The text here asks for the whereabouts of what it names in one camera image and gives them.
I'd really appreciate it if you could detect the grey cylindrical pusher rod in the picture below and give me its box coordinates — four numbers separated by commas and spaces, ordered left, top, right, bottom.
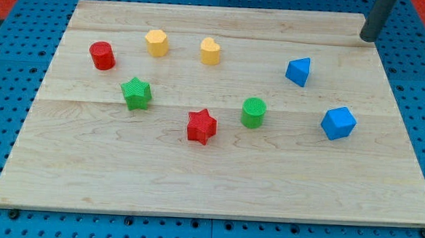
360, 0, 398, 43

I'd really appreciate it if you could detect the blue triangular prism block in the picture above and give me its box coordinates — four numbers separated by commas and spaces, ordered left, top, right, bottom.
285, 57, 311, 87

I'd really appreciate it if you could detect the blue cube block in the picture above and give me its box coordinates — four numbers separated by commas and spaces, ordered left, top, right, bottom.
321, 106, 357, 140

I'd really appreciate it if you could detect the red star block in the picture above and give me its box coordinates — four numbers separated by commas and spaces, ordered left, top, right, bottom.
186, 108, 218, 146

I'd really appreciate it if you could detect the yellow heart block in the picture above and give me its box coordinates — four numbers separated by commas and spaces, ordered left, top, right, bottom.
200, 37, 221, 66

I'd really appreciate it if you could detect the yellow hexagon block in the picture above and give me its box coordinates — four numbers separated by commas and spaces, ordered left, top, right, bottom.
145, 29, 169, 57

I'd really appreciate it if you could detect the green cylinder block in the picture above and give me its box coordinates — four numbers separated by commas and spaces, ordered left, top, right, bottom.
241, 97, 266, 129

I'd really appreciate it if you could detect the red cylinder block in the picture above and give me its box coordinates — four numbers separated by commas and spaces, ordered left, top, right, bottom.
90, 41, 116, 71

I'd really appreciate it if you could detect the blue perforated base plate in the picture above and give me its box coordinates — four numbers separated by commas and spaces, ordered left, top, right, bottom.
0, 0, 425, 238

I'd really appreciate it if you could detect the wooden board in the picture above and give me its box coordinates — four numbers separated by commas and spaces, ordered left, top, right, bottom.
0, 0, 425, 227

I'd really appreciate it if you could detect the green star block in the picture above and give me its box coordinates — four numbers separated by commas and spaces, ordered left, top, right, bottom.
120, 77, 152, 111

